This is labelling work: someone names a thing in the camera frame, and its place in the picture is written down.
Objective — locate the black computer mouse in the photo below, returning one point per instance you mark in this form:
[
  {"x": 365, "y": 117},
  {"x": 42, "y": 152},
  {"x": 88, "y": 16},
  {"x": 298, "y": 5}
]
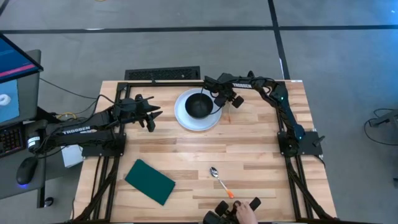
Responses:
[{"x": 26, "y": 169}]

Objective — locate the white round plate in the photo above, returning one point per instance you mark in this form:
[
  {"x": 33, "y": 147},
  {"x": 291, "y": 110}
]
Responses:
[{"x": 189, "y": 123}]

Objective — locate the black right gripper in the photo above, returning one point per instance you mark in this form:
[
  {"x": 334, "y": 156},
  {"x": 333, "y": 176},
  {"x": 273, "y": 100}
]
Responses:
[{"x": 222, "y": 88}]

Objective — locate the black keyboard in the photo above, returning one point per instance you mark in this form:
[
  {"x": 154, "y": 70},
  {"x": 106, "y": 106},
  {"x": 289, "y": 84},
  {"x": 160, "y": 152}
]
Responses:
[{"x": 11, "y": 140}]

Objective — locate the black floor vent grate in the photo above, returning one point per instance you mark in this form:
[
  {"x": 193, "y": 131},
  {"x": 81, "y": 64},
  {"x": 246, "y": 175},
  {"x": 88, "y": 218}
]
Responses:
[{"x": 161, "y": 74}]

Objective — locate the white box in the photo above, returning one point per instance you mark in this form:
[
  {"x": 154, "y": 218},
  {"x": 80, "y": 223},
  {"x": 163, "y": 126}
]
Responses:
[{"x": 71, "y": 157}]

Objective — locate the person's hand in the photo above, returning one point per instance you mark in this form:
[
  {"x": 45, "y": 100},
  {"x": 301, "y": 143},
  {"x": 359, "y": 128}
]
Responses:
[{"x": 247, "y": 214}]

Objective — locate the grey desk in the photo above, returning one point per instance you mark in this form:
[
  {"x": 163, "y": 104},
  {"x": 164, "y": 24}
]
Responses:
[{"x": 6, "y": 186}]

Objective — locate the grey stand leg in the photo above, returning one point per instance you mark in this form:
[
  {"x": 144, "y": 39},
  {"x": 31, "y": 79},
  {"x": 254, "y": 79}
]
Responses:
[{"x": 385, "y": 118}]

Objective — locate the monitor with blue screen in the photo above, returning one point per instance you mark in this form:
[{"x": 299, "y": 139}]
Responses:
[{"x": 12, "y": 62}]

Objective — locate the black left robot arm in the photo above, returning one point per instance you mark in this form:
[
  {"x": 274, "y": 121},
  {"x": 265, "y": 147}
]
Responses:
[{"x": 77, "y": 130}]

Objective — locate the folded dark green napkin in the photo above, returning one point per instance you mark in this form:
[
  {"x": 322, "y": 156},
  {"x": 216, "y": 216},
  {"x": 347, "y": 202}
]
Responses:
[{"x": 149, "y": 182}]

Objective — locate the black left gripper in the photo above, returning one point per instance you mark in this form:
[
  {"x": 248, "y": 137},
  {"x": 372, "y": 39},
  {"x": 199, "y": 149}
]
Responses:
[{"x": 130, "y": 110}]

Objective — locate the grey framed monitor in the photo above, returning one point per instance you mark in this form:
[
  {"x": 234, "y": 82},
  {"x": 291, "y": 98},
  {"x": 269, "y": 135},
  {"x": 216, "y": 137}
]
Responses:
[{"x": 29, "y": 93}]

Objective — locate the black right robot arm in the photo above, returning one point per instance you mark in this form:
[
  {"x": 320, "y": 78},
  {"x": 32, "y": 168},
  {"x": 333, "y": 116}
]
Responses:
[{"x": 287, "y": 115}]

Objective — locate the dark green bowl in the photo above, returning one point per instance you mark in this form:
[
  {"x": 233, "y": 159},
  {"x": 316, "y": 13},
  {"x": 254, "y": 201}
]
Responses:
[{"x": 199, "y": 107}]

